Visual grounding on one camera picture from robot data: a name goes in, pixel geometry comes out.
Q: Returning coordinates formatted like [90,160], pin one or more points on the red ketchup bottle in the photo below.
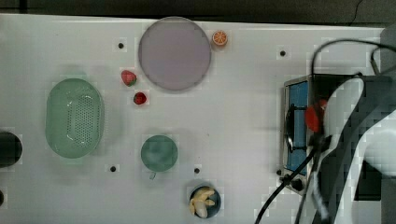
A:
[314,115]

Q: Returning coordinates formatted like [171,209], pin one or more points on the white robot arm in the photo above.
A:
[377,147]

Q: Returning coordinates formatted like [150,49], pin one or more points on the black toaster oven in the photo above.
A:
[299,95]

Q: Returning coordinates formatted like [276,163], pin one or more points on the red strawberry toy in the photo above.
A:
[140,98]

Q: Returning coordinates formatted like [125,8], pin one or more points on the grey round plate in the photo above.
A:
[174,53]

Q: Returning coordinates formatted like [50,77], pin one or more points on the pink strawberry toy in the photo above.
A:
[128,77]

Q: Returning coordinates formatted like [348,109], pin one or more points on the orange slice toy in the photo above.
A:
[220,38]

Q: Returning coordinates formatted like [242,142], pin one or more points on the blue bowl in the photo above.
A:
[211,210]

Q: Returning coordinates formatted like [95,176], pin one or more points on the peeled banana toy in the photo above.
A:
[200,201]

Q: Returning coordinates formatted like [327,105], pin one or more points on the green oval colander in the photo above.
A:
[75,118]

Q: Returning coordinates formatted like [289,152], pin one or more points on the black round pot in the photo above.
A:
[10,149]

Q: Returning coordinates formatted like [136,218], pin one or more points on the green cup with handle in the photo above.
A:
[159,153]

